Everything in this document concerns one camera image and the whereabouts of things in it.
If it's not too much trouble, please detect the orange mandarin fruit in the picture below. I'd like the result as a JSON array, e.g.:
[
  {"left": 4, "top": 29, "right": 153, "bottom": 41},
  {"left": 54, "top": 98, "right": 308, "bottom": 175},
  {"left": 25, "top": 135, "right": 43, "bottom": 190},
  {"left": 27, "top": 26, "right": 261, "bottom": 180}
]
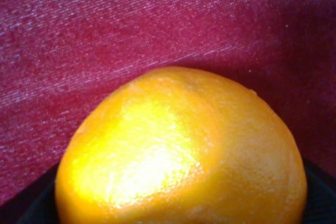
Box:
[{"left": 55, "top": 67, "right": 307, "bottom": 223}]

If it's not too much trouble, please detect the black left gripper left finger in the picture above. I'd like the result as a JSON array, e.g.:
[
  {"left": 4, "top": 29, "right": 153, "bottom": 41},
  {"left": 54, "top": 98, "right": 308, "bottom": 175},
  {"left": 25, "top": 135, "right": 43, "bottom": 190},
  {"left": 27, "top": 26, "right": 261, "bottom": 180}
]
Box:
[{"left": 17, "top": 165, "right": 60, "bottom": 224}]

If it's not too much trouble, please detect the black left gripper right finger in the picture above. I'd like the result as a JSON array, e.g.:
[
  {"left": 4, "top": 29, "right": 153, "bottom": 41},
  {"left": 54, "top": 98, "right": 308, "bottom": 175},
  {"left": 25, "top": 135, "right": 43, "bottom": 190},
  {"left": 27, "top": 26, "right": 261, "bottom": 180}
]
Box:
[{"left": 302, "top": 158, "right": 336, "bottom": 224}]

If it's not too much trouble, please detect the red velvet tablecloth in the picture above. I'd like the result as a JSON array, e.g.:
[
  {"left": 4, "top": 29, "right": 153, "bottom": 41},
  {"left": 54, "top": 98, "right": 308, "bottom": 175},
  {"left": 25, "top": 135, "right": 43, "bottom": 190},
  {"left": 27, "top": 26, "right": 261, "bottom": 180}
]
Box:
[{"left": 0, "top": 0, "right": 336, "bottom": 224}]

